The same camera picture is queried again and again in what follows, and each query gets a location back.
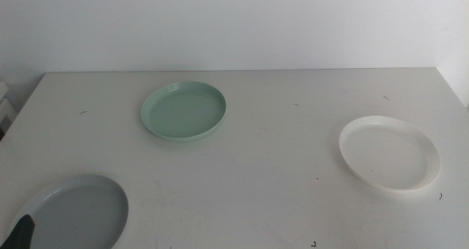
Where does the grey shallow bowl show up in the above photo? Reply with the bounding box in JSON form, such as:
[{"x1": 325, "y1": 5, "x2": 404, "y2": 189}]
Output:
[{"x1": 7, "y1": 174, "x2": 130, "y2": 249}]

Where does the pale green shallow bowl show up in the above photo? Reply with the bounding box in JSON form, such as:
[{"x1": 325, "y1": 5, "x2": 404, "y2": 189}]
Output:
[{"x1": 140, "y1": 81, "x2": 227, "y2": 143}]

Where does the white shallow bowl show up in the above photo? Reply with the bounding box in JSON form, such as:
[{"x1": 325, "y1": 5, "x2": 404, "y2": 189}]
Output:
[{"x1": 339, "y1": 115, "x2": 442, "y2": 193}]

